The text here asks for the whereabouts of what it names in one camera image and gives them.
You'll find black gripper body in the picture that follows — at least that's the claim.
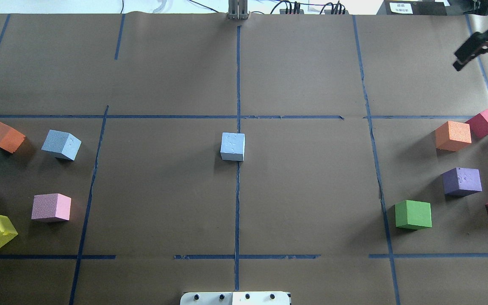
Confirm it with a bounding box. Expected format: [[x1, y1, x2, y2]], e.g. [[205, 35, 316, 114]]
[[453, 31, 488, 71]]

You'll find light blue foam block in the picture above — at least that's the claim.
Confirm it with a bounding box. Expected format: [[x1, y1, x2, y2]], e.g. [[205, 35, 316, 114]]
[[220, 133, 245, 162]]

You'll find red dented foam block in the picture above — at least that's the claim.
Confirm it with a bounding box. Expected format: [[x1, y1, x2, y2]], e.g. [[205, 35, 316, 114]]
[[466, 108, 488, 139]]

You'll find black box with label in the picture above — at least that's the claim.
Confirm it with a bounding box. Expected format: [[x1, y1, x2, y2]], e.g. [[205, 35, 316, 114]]
[[376, 0, 447, 16]]

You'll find orange textured foam block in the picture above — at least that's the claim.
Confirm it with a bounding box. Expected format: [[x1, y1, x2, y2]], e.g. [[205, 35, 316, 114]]
[[434, 120, 472, 151]]

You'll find purple foam block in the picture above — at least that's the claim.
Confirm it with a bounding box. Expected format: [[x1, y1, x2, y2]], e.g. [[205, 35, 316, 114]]
[[441, 167, 482, 197]]

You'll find black electronics module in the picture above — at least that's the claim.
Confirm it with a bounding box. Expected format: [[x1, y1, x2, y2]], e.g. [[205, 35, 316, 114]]
[[271, 1, 304, 15], [320, 1, 347, 15]]

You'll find green foam block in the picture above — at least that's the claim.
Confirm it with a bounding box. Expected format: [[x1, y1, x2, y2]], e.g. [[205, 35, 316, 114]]
[[394, 200, 433, 230]]

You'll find light blue block left side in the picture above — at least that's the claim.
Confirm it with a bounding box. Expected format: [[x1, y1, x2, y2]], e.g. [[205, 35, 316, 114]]
[[41, 130, 82, 161]]

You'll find pink foam block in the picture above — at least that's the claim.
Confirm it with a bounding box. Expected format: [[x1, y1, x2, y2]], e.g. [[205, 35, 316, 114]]
[[30, 193, 72, 222]]

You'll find orange foam block left side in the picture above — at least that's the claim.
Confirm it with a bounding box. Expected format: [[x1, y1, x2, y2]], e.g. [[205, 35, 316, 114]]
[[0, 122, 26, 154]]

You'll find aluminium frame post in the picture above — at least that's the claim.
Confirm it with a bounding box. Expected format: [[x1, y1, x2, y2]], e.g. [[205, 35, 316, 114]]
[[227, 0, 250, 20]]

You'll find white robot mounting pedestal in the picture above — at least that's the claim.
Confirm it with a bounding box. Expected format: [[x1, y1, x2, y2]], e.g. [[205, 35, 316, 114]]
[[180, 291, 292, 305]]

